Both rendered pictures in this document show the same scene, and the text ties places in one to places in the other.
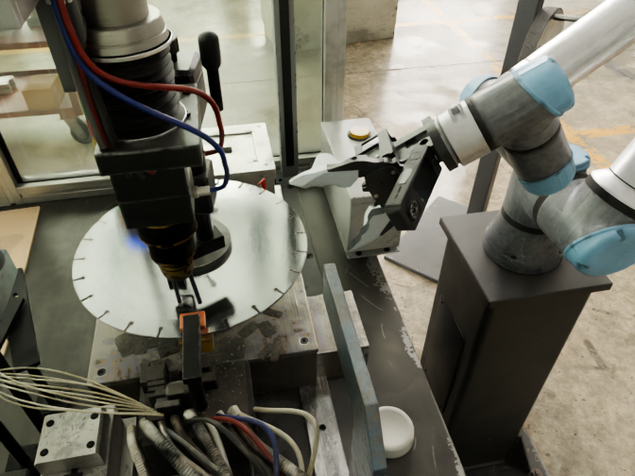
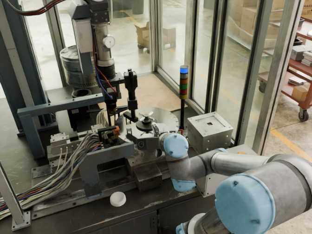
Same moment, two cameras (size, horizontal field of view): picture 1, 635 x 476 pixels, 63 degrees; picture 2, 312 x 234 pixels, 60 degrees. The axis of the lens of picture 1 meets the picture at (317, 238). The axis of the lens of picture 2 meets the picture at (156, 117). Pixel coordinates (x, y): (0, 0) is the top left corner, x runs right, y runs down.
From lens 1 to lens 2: 1.07 m
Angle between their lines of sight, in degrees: 62
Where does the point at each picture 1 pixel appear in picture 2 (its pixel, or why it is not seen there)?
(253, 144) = (217, 129)
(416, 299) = not seen: outside the picture
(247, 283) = (133, 135)
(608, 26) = (235, 160)
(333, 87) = (257, 135)
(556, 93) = (165, 144)
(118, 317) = (119, 119)
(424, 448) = (113, 209)
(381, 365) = (143, 196)
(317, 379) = (133, 178)
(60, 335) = not seen: hidden behind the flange
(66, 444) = (95, 128)
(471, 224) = not seen: hidden behind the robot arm
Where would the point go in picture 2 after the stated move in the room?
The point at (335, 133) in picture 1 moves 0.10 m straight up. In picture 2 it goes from (238, 148) to (242, 132)
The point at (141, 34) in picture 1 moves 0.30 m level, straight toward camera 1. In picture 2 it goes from (100, 62) to (20, 79)
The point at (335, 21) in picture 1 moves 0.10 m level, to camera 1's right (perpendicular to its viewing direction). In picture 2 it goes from (264, 110) to (276, 123)
